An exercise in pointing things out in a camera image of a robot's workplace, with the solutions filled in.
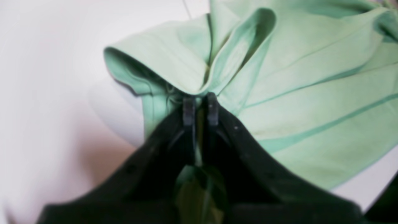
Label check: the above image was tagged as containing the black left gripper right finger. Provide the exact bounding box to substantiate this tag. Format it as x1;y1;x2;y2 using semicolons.
203;93;363;224

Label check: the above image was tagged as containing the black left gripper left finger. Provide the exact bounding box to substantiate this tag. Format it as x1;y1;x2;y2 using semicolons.
38;97;196;224

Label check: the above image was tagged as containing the light green T-shirt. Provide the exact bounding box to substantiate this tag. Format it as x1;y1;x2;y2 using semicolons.
104;0;398;224

